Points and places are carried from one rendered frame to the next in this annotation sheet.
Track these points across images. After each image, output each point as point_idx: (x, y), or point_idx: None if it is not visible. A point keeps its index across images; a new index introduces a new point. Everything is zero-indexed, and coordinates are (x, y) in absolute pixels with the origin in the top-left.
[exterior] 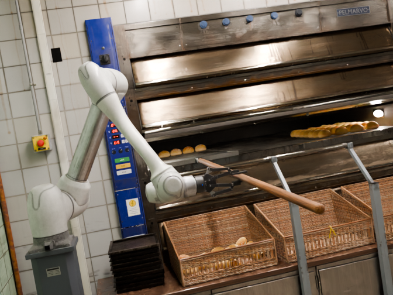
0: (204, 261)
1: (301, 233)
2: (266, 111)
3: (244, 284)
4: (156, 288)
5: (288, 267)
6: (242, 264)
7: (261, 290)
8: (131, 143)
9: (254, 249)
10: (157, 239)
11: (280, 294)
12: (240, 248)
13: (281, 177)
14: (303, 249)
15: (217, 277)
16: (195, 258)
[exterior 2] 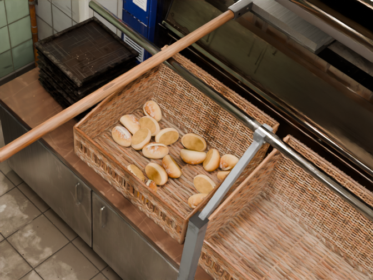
0: (99, 155)
1: (189, 261)
2: (363, 38)
3: (125, 219)
4: (65, 123)
5: (175, 263)
6: (140, 200)
7: (141, 244)
8: None
9: (157, 203)
10: (99, 73)
11: (160, 269)
12: (141, 186)
13: (230, 174)
14: (185, 274)
15: (109, 182)
16: (89, 142)
